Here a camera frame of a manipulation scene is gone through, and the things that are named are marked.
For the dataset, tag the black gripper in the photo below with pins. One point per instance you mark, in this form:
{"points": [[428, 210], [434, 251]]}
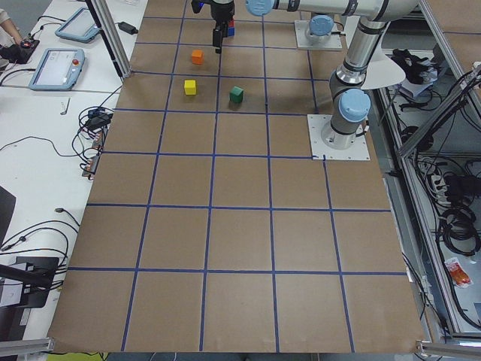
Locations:
{"points": [[222, 12]]}

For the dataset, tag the orange wooden block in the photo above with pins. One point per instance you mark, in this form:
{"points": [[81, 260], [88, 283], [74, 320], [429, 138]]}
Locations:
{"points": [[197, 57]]}

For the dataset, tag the yellow wooden block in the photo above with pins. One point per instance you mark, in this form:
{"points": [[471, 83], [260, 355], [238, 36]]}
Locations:
{"points": [[190, 87]]}

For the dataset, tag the green wooden block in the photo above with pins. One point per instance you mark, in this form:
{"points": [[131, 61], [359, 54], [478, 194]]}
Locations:
{"points": [[236, 94]]}

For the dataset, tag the black power adapter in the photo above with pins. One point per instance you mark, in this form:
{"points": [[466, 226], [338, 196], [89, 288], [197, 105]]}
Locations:
{"points": [[127, 28]]}

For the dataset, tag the blue teach pendant far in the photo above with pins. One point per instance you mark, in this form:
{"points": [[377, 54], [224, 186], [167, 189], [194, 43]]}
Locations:
{"points": [[79, 27]]}

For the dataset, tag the blue teach pendant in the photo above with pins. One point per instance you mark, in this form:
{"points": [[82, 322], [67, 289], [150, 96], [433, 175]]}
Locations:
{"points": [[58, 70], [79, 27]]}

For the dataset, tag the white chair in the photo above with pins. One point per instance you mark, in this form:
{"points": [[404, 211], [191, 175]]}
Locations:
{"points": [[382, 72]]}

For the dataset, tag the blue teach pendant near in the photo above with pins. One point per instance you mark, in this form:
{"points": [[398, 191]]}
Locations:
{"points": [[58, 70]]}

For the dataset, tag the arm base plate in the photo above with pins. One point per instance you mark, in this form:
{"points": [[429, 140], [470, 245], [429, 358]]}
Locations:
{"points": [[326, 144], [320, 34]]}

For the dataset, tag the aluminium frame post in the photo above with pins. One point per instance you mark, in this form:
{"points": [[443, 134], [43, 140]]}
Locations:
{"points": [[104, 21]]}

